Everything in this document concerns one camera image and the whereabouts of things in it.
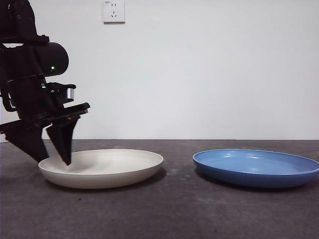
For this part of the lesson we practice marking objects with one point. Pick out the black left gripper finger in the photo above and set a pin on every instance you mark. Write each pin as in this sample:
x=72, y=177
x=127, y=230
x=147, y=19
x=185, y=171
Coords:
x=62, y=139
x=27, y=142

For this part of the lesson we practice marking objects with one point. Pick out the white round plate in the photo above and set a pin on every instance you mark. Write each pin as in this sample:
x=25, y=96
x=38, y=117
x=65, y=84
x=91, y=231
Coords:
x=112, y=174

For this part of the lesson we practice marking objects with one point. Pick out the blue round plate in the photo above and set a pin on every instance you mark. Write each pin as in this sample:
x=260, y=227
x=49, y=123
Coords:
x=249, y=179

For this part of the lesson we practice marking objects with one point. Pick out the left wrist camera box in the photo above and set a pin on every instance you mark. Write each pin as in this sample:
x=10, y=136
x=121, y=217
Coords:
x=71, y=93

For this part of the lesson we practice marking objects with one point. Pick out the white wall socket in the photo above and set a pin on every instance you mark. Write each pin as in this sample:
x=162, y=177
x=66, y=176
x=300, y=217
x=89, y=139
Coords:
x=114, y=18

